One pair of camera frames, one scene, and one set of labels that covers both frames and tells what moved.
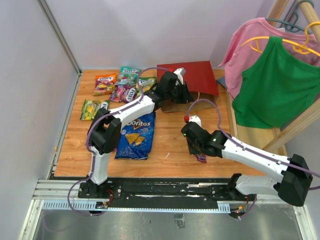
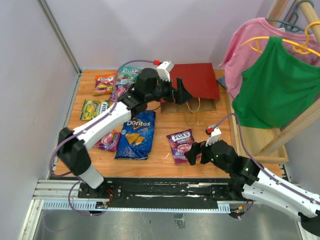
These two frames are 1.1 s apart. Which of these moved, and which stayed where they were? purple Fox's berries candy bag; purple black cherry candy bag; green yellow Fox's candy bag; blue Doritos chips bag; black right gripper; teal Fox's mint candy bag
Moved: black right gripper; purple Fox's berries candy bag
Stayed: green yellow Fox's candy bag; blue Doritos chips bag; purple black cherry candy bag; teal Fox's mint candy bag
